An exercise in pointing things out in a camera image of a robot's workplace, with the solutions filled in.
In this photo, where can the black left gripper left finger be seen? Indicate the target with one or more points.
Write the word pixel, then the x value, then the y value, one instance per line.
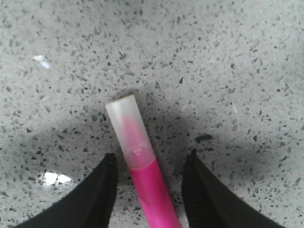
pixel 89 205

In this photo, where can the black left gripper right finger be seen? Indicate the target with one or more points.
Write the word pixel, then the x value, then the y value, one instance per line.
pixel 210 204

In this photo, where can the pink marker pen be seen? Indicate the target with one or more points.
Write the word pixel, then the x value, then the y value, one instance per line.
pixel 140 158

